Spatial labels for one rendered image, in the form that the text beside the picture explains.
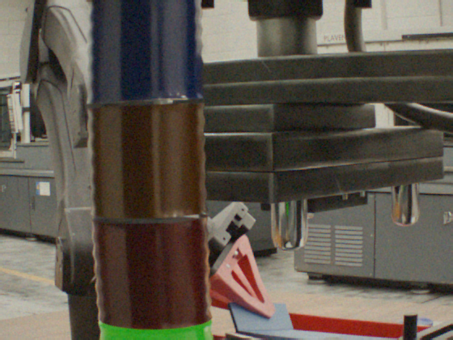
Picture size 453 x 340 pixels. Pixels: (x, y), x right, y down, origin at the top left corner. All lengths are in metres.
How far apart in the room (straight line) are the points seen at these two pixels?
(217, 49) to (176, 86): 9.86
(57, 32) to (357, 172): 0.53
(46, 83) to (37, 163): 8.23
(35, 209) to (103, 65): 9.10
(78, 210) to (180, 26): 0.68
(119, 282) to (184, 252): 0.02
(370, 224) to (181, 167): 6.01
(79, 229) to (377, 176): 0.44
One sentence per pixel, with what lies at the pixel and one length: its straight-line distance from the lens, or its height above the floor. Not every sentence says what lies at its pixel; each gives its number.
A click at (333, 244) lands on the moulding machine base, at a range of 6.52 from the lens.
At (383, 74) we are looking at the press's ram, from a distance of 0.51.
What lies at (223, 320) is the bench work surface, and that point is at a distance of 1.21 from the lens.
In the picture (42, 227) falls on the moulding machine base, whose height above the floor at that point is 0.17.
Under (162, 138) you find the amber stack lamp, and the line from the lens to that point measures 0.30.
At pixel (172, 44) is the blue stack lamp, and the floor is 1.17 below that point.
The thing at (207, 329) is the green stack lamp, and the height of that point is 1.08.
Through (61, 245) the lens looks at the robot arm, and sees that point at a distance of 0.96.
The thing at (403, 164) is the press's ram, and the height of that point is 1.12.
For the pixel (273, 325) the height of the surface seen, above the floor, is 0.96.
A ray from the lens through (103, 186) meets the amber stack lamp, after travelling 0.30.
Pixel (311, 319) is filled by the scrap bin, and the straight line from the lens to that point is 0.94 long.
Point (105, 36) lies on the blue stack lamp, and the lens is 0.30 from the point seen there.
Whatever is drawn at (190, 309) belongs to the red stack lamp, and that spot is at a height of 1.09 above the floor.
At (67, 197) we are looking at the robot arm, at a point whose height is 1.08.
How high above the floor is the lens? 1.15
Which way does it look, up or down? 3 degrees down
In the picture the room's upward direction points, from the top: 2 degrees counter-clockwise
